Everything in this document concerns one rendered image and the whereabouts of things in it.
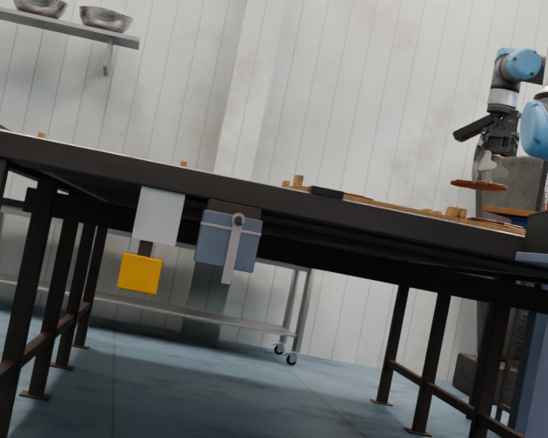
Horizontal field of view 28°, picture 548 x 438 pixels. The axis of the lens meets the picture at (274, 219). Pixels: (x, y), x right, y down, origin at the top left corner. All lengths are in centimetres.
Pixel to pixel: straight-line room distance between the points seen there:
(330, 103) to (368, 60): 48
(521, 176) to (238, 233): 656
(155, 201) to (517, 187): 658
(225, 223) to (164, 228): 14
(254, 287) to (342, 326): 80
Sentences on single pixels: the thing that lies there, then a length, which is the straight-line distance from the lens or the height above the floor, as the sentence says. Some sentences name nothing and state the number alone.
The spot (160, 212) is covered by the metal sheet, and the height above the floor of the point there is 80.
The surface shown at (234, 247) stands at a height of 76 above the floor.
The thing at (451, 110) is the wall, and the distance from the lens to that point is 929.
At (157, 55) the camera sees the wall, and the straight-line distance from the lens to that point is 892.
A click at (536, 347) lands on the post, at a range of 469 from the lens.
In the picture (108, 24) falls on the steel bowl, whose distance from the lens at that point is 836.
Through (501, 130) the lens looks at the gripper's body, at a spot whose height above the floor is 118.
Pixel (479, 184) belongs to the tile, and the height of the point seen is 103.
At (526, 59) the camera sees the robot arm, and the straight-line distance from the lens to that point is 273.
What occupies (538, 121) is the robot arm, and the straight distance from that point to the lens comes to 231.
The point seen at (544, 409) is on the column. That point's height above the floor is 56.
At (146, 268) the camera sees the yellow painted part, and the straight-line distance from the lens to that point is 245.
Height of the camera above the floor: 76
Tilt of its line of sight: 2 degrees up
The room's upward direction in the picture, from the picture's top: 11 degrees clockwise
